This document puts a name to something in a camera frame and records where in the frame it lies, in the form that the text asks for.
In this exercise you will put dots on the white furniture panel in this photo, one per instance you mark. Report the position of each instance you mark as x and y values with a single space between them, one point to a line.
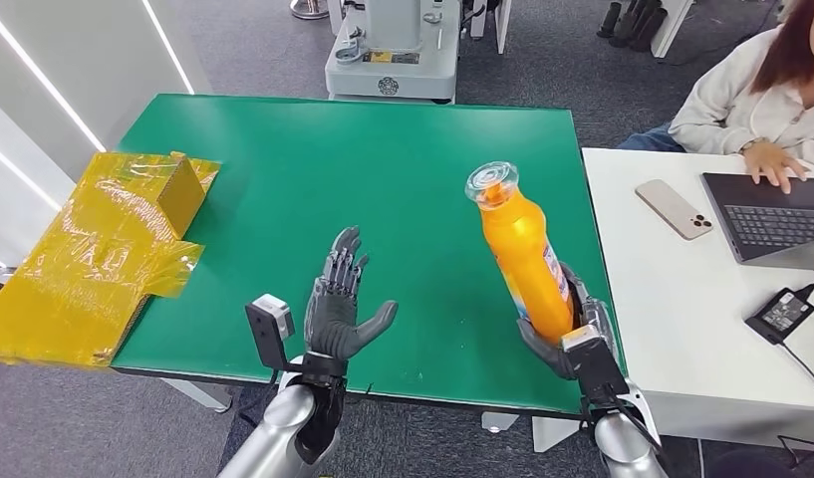
670 23
495 20

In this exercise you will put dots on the orange bottle with clear cap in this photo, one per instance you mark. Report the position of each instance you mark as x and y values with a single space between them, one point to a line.
522 257

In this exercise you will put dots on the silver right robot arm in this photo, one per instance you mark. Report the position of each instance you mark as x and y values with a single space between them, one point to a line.
624 442

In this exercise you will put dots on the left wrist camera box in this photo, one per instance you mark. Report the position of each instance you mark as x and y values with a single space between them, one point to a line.
269 326

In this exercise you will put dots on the beige smartphone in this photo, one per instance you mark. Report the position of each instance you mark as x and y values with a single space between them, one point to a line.
673 209

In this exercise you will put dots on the metal stand base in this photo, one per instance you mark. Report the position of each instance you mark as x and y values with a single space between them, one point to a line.
307 8

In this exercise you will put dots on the white machine base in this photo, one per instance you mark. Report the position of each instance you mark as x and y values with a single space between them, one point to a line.
393 66

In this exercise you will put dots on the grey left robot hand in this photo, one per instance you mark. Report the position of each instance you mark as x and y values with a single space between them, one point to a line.
334 323

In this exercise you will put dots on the person's hand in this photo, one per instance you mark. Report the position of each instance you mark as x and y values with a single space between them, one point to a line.
769 161

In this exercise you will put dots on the dark grey laptop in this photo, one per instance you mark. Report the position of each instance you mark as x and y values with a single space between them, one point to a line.
769 218

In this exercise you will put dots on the white desk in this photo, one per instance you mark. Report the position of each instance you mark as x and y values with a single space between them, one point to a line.
697 316

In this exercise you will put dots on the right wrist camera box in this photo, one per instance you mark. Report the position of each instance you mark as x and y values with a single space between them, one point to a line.
594 363

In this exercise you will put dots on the person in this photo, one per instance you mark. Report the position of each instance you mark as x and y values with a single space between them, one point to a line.
736 99

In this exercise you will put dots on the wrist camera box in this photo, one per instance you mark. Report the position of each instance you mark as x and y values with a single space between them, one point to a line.
269 326
594 363

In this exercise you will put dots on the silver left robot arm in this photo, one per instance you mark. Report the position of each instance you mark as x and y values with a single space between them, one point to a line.
281 429

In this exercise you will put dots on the black upright objects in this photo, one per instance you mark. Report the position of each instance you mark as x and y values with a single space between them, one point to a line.
634 23

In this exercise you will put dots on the green topped table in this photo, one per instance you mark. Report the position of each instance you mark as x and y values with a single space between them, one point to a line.
380 185

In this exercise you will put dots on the black power adapter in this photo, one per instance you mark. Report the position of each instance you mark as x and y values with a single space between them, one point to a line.
779 314

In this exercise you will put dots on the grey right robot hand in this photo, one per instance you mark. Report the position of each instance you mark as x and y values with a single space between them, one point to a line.
545 350

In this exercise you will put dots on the yellow taped cardboard box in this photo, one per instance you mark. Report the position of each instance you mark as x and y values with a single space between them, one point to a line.
89 264

